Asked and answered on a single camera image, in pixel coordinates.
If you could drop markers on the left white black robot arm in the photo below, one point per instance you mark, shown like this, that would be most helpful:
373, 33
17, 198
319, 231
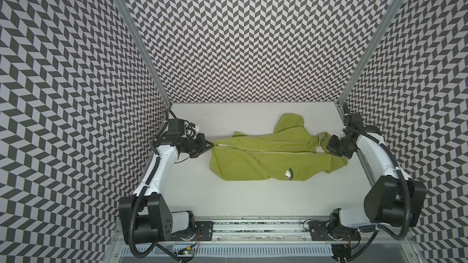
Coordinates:
145, 216

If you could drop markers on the lime green zip jacket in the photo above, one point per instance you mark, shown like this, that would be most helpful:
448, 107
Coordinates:
290, 153

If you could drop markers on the aluminium corner post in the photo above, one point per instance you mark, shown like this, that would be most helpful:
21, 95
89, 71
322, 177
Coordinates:
136, 37
379, 34

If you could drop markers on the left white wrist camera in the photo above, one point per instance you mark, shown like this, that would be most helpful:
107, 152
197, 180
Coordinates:
191, 129

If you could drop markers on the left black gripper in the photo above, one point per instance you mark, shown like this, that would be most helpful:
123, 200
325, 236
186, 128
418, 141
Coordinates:
200, 139

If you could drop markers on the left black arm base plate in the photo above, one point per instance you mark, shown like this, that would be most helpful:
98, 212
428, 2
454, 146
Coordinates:
201, 230

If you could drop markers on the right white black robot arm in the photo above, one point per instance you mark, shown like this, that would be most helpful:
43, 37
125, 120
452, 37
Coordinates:
395, 200

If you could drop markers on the aluminium front mounting rail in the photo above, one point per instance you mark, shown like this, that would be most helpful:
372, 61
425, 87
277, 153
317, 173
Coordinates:
267, 230

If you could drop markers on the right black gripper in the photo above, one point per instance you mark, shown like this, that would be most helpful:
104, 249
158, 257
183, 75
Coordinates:
336, 147

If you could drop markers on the left aluminium corner post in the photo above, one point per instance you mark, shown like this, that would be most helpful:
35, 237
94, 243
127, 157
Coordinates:
136, 37

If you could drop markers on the right aluminium corner post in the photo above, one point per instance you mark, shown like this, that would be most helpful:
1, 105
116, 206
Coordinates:
379, 34

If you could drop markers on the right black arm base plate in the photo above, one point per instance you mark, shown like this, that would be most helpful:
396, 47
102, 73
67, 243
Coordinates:
322, 231

